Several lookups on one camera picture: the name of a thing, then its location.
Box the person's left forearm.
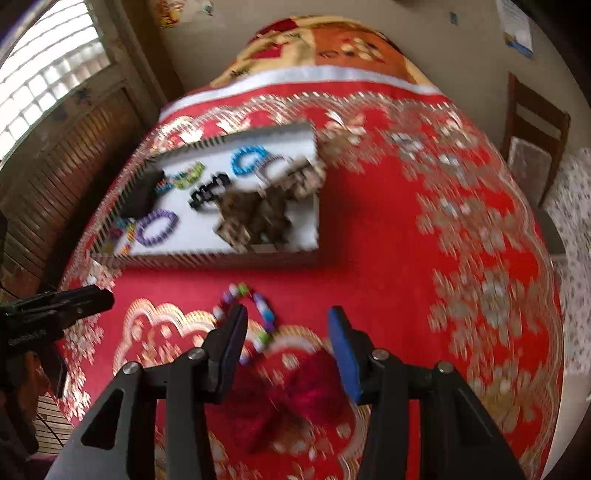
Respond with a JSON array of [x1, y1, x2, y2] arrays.
[[0, 353, 58, 462]]

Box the pastel bead bracelet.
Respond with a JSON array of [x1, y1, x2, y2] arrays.
[[213, 282, 279, 366]]

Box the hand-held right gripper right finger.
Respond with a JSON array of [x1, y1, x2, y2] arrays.
[[327, 305, 528, 480]]

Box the white floral cloth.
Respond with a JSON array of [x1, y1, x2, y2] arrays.
[[541, 148, 591, 385]]

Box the black bead bracelet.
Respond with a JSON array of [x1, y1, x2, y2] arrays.
[[188, 172, 232, 214]]

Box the red hair bow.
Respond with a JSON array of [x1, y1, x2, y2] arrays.
[[226, 353, 352, 455]]

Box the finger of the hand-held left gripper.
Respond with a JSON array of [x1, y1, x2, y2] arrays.
[[28, 285, 116, 325]]

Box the multicolour glass bead bracelet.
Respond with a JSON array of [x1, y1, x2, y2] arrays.
[[103, 219, 139, 256]]

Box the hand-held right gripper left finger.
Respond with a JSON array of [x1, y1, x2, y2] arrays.
[[44, 305, 250, 480]]

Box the white box with striped rim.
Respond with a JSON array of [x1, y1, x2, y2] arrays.
[[90, 121, 324, 271]]

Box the green bead bracelet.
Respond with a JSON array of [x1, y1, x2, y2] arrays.
[[156, 162, 206, 193]]

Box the wall poster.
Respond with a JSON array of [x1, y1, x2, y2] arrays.
[[496, 0, 535, 59]]

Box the window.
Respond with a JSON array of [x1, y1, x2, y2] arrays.
[[0, 0, 113, 163]]

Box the red gold floral tablecloth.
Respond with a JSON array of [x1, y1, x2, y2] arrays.
[[60, 69, 568, 480]]

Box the purple bead bracelet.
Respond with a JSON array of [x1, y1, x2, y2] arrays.
[[136, 209, 179, 248]]

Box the blue bead bracelet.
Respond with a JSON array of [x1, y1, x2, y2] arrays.
[[229, 145, 271, 179]]

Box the orange cartoon cushion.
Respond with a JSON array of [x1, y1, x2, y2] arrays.
[[210, 17, 440, 89]]

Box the wooden chair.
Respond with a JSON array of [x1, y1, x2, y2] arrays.
[[502, 71, 571, 209]]

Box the brown wooden shutter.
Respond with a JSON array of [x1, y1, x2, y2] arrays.
[[0, 78, 160, 282]]

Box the black pouch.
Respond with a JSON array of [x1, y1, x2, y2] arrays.
[[120, 168, 166, 218]]

